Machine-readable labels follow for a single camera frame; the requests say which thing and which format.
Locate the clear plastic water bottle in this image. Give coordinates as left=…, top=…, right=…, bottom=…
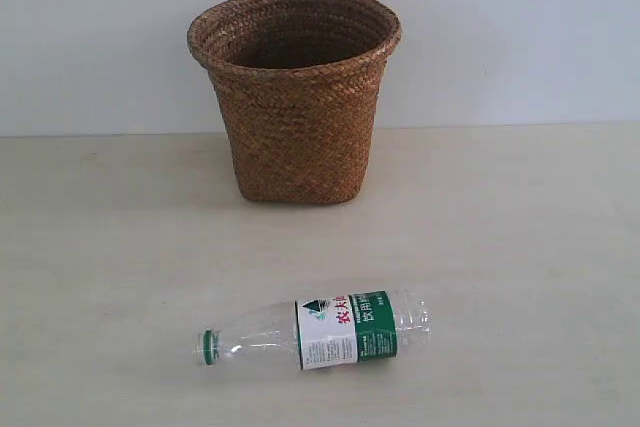
left=194, top=290, right=430, bottom=374

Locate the brown woven wicker basket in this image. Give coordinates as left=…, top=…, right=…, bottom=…
left=187, top=0, right=402, bottom=205

